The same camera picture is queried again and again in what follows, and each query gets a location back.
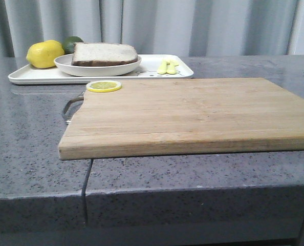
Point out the bread slice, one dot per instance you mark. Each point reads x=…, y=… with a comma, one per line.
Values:
x=103, y=54

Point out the white round plate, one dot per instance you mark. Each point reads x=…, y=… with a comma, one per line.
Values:
x=64, y=64

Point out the white rectangular tray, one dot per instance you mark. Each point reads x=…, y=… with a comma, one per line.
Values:
x=29, y=75

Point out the wooden cutting board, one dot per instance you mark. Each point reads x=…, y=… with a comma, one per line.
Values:
x=185, y=116

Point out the lemon slice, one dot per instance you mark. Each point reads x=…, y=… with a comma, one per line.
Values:
x=103, y=86

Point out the grey curtain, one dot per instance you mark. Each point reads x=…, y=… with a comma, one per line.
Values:
x=183, y=28

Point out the green lime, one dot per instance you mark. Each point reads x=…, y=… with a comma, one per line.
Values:
x=69, y=43

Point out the yellow lemon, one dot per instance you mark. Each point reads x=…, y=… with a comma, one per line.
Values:
x=41, y=55

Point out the metal cutting board handle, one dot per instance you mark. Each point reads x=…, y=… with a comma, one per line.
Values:
x=67, y=119

